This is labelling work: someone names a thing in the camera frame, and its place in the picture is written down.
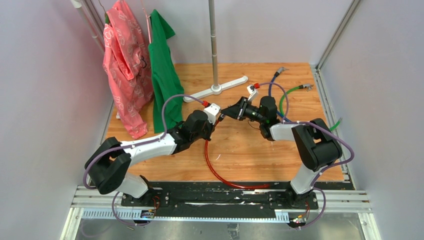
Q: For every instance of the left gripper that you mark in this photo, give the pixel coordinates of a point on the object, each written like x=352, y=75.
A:
x=210, y=125

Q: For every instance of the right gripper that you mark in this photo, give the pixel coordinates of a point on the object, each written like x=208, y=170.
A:
x=238, y=110

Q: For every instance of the red cable lock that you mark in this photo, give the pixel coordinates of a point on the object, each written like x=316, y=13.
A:
x=230, y=156

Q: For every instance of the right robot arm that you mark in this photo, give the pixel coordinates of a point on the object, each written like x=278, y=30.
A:
x=316, y=148

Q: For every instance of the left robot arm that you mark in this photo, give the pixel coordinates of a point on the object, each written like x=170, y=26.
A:
x=108, y=166

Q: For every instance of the white clothes rack stand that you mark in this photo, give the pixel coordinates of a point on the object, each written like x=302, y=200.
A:
x=218, y=91

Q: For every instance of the green t-shirt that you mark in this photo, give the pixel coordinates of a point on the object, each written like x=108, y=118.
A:
x=164, y=78

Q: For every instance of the pink patterned garment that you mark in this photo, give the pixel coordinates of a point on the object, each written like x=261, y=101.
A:
x=127, y=64

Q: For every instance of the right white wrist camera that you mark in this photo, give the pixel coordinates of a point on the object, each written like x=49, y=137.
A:
x=253, y=91

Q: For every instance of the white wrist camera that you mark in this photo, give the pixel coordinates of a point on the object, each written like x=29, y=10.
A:
x=212, y=111
x=253, y=91

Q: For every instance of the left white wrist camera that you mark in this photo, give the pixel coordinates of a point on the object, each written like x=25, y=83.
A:
x=212, y=111

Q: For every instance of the blue cable lock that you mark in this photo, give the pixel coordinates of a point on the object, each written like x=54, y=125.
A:
x=279, y=113

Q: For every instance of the aluminium frame rail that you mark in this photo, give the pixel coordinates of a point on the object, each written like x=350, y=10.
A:
x=344, y=213

